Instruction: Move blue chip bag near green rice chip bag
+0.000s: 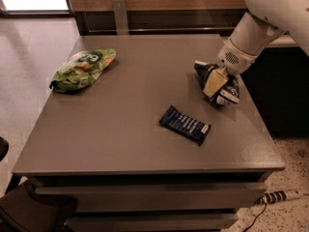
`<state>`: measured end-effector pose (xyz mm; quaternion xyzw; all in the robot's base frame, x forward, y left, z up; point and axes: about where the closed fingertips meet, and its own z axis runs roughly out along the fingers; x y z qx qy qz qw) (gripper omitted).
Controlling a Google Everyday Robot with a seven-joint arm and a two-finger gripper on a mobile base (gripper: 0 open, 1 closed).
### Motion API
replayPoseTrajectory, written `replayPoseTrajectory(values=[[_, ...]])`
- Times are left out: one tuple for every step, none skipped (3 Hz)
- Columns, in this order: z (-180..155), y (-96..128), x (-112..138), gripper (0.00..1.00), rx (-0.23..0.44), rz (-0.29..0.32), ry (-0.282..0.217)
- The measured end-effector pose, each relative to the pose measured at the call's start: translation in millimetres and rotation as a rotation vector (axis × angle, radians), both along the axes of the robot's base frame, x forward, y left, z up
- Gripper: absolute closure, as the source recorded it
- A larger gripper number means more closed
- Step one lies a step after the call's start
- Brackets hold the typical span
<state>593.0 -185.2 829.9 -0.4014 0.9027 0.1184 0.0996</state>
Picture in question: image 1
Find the lower grey drawer front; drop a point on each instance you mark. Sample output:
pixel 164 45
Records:
pixel 153 223

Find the grey drawer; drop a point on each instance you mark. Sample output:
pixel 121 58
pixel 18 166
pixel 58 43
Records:
pixel 145 198
pixel 153 223

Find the grey cabinet with drawers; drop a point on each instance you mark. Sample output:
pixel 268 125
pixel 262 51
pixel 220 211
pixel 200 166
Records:
pixel 109 134

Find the upper grey drawer front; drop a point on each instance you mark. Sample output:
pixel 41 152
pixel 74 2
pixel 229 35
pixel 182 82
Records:
pixel 145 198

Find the horizontal metal rail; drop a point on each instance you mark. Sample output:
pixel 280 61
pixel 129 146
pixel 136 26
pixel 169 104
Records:
pixel 152 31

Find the white gripper body with grille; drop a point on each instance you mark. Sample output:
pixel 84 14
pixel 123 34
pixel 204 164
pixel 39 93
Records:
pixel 237 60

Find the green rice chip bag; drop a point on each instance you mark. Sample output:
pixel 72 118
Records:
pixel 82 70

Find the blue chip bag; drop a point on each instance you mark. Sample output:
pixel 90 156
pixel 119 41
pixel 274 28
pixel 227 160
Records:
pixel 229 93

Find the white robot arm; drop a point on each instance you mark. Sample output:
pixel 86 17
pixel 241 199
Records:
pixel 265 21

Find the dark brown chair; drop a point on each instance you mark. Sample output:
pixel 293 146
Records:
pixel 25 211

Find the dark blue snack bar wrapper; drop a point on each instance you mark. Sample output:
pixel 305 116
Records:
pixel 182 124

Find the left metal wall bracket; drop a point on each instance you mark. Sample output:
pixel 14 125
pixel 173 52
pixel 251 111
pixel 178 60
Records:
pixel 120 16

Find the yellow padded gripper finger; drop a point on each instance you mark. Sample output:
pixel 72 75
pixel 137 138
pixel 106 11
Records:
pixel 218 77

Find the white power strip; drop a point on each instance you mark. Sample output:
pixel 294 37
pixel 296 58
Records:
pixel 279 196

